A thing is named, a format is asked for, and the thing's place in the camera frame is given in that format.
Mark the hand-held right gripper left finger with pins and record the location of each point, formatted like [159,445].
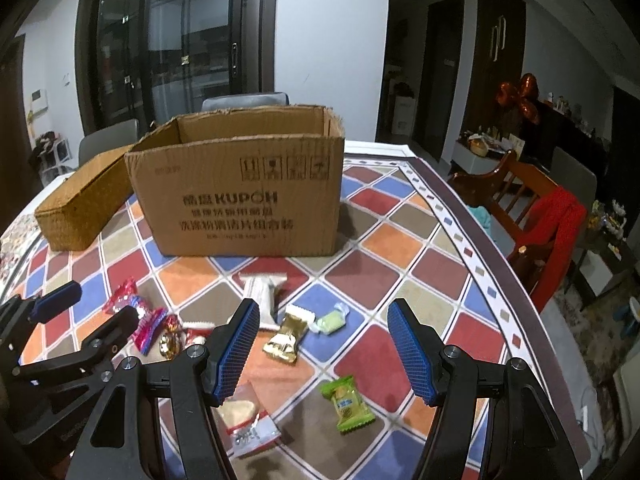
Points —
[234,355]

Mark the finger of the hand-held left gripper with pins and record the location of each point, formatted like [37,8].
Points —
[57,300]
[112,332]

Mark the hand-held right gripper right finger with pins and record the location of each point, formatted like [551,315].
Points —
[411,355]

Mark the white red snack packet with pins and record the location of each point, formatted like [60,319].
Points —
[197,332]

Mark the green snack packet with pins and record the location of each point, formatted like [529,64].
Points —
[347,402]

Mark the brown cardboard box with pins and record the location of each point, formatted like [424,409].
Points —
[240,210]

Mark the pink foil wrapped candy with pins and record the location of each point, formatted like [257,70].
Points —
[122,299]

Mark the pink blue foil candy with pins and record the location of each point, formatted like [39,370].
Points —
[150,332]

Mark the gold foil snack packet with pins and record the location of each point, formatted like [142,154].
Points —
[285,340]

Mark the red gold wrapped candy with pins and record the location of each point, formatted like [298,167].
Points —
[170,345]

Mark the clear beige snack packet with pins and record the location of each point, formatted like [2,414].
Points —
[245,415]

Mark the long white snack packet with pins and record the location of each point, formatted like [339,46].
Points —
[262,295]

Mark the floral printed cloth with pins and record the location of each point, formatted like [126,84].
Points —
[12,245]

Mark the light green wrapped candy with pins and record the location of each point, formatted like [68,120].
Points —
[330,321]

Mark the woven rattan lidded basket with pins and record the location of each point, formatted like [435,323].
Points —
[75,205]

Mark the colourful diamond patterned tablecloth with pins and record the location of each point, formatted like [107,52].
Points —
[380,240]

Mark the white shoe rack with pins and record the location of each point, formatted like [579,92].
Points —
[50,152]

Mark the teal cloth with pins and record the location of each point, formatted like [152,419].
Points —
[482,217]

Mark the grey dining chair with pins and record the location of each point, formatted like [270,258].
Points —
[570,172]
[245,101]
[107,142]

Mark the red garment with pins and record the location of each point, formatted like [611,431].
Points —
[560,225]

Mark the wooden chair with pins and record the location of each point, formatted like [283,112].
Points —
[505,180]

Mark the grey side table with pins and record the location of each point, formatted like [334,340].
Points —
[475,160]

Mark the dark coffee table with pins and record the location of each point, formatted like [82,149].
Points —
[605,260]

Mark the blue stool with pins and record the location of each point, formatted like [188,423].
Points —
[631,315]

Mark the white box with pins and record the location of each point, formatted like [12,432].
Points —
[403,115]

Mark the dark interior door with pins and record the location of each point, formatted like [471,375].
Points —
[435,85]

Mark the dark sideboard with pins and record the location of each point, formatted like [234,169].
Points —
[565,130]

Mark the red foil balloon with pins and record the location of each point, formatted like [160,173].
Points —
[527,105]

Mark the dark wooden wardrobe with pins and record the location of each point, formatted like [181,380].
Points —
[487,85]

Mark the dark framed glass door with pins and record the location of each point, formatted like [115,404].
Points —
[165,35]

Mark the white wall intercom panel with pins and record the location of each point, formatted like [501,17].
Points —
[39,100]

